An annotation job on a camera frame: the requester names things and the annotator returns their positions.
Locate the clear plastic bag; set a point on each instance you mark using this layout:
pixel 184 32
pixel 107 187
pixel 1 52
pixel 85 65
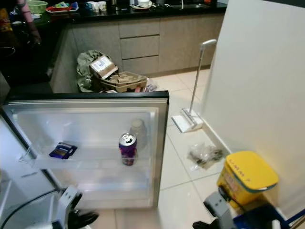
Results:
pixel 205 155

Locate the clear plastic jar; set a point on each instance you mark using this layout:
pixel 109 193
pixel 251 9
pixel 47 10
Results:
pixel 139 126

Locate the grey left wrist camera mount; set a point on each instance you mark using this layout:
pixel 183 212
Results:
pixel 69 200

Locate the green bowl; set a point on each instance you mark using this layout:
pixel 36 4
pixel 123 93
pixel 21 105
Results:
pixel 36 6

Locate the green plastic bag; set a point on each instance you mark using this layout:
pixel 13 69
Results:
pixel 83 67

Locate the red tray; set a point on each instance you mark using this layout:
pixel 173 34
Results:
pixel 62 8

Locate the orange snack bag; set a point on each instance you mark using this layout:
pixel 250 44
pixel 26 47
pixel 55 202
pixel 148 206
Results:
pixel 5 20

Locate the yellow lidded bin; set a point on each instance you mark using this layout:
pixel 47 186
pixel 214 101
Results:
pixel 248 176

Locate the person forearm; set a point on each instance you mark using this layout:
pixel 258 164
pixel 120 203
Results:
pixel 28 21

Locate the blue dustpan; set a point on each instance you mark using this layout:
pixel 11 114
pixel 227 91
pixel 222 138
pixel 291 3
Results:
pixel 257 219

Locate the cardboard flap with white label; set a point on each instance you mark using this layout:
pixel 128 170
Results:
pixel 103 66

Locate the purple drink can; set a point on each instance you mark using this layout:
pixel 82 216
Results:
pixel 127 150

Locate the dark blue packet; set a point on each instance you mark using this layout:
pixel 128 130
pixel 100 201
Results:
pixel 62 150

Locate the white bowl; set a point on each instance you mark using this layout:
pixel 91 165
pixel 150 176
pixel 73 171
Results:
pixel 144 4

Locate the white cups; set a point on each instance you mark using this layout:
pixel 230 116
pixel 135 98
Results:
pixel 96 6

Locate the white flat floor mop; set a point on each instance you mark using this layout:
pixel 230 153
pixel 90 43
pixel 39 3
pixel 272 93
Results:
pixel 186 123

